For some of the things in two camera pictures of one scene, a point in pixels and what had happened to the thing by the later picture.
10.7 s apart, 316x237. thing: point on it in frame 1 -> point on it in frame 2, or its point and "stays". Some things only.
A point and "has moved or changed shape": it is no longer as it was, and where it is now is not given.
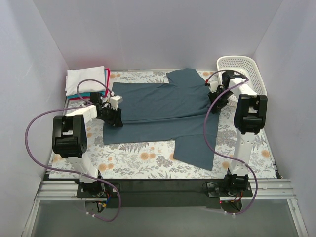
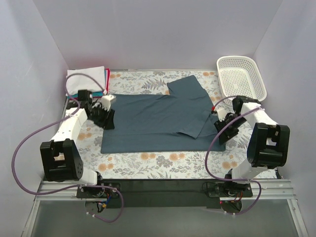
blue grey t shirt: [178, 110] has moved or changed shape
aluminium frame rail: [263, 189] stays
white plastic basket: [247, 80] stays
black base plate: [164, 193] stays
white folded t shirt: [74, 77] stays
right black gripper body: [217, 98] -> [227, 127]
